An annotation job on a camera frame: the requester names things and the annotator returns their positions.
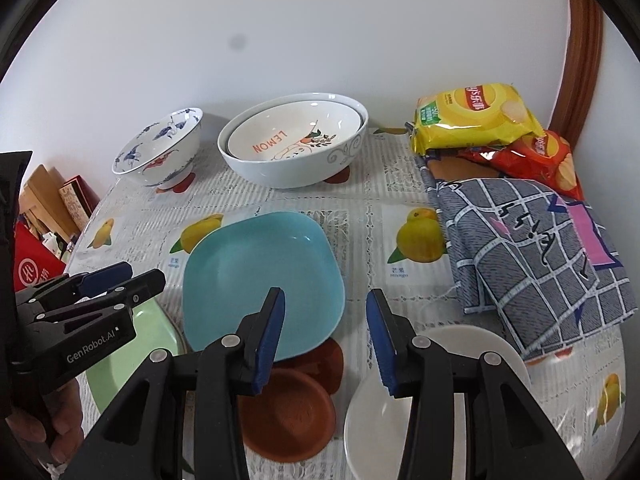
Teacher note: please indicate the grey checked folded cloth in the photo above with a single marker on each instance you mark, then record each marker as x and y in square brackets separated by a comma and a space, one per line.
[520, 260]

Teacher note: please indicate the brown saucer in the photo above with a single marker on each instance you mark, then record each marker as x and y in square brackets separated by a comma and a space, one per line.
[285, 420]

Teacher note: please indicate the red chips bag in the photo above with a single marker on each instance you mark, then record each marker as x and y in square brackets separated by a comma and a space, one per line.
[545, 157]

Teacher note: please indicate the brown wooden door frame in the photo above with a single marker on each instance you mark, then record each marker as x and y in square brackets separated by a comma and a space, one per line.
[580, 65]

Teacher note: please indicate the large white bowl grey pattern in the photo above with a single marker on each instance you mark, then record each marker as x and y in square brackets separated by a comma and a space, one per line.
[295, 170]

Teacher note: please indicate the cardboard box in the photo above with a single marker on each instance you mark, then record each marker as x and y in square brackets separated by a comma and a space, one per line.
[42, 190]

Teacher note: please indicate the teal square plate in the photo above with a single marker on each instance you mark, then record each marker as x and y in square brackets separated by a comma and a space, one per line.
[250, 270]

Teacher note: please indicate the person's left hand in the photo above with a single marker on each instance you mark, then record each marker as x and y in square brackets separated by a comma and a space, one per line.
[52, 422]

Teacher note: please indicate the light green plate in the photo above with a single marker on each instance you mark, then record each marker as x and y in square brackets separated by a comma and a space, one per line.
[125, 360]

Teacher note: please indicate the boxes beside table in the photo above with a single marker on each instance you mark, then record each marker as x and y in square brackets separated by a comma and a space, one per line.
[35, 260]

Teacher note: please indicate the white bowl with fruit print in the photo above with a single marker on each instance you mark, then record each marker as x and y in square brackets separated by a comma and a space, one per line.
[280, 132]

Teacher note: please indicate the fruit print tablecloth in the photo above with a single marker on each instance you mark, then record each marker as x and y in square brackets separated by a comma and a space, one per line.
[370, 240]

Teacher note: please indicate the blue and white patterned bowl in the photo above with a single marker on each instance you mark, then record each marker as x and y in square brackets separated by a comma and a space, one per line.
[150, 157]

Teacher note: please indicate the yellow chips bag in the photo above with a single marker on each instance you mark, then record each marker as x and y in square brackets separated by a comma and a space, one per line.
[470, 120]

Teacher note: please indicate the patterned box with red edge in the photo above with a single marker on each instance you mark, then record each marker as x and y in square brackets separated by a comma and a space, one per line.
[77, 205]

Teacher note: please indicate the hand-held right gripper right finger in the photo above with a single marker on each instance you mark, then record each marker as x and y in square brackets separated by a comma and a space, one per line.
[381, 342]

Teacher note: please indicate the white plate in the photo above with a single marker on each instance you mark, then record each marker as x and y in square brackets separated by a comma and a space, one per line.
[375, 425]

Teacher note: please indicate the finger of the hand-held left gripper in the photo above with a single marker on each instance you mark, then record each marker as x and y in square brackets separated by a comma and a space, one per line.
[142, 287]
[102, 278]

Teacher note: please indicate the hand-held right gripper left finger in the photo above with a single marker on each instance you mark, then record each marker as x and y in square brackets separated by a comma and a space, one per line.
[269, 342]

